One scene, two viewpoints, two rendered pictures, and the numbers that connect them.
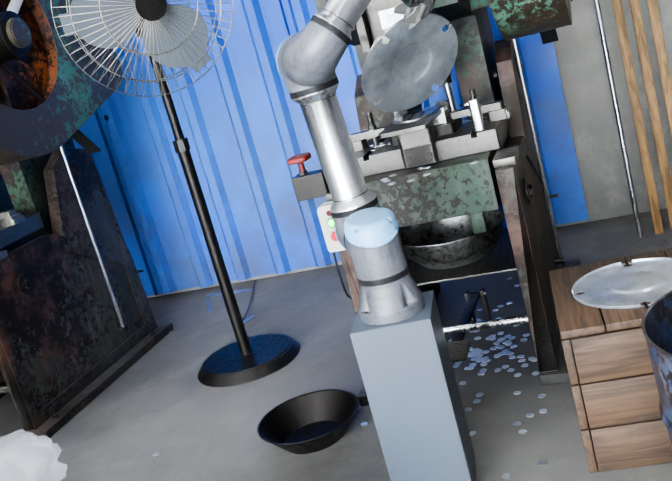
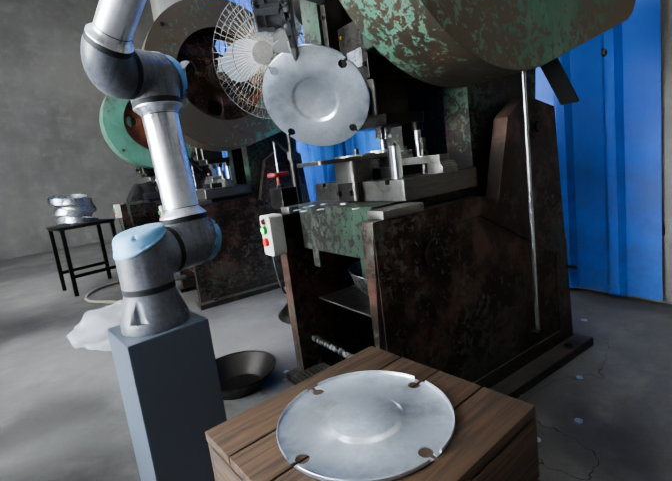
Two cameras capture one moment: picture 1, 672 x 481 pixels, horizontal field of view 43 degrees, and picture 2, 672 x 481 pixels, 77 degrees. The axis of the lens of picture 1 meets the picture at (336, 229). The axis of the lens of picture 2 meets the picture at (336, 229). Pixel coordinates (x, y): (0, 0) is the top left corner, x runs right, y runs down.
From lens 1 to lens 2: 1.71 m
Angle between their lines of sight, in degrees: 37
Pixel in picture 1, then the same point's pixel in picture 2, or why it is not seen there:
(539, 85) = (636, 158)
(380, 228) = (119, 243)
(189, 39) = not seen: hidden behind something
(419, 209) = (331, 240)
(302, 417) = (252, 367)
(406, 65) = (311, 100)
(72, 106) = (267, 123)
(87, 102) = not seen: hidden behind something
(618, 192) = not seen: outside the picture
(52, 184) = (263, 169)
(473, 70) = (458, 122)
